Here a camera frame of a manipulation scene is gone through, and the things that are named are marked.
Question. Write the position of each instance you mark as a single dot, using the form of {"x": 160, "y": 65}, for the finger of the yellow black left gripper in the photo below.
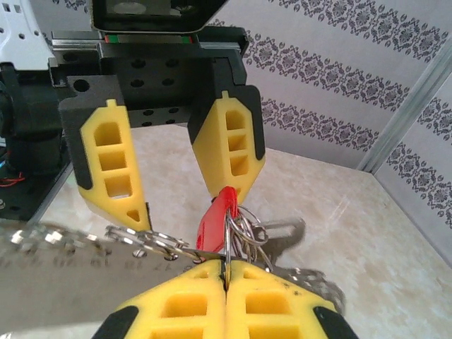
{"x": 88, "y": 169}
{"x": 215, "y": 148}

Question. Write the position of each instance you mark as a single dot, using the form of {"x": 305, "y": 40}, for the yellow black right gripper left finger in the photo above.
{"x": 183, "y": 293}

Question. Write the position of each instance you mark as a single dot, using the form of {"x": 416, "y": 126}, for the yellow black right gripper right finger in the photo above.
{"x": 300, "y": 307}

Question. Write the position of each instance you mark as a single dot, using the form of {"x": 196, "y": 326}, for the red plastic key tag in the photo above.
{"x": 212, "y": 226}

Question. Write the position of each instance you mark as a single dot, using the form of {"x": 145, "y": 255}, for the metal numbered plate with keyrings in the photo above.
{"x": 88, "y": 275}

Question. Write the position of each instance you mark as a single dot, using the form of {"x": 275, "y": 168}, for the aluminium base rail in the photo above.
{"x": 53, "y": 197}

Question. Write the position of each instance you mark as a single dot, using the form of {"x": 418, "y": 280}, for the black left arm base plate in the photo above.
{"x": 21, "y": 201}

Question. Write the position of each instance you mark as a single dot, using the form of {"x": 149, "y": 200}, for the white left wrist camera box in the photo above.
{"x": 155, "y": 17}

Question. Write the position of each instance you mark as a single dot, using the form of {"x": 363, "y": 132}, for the aluminium corner post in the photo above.
{"x": 406, "y": 116}

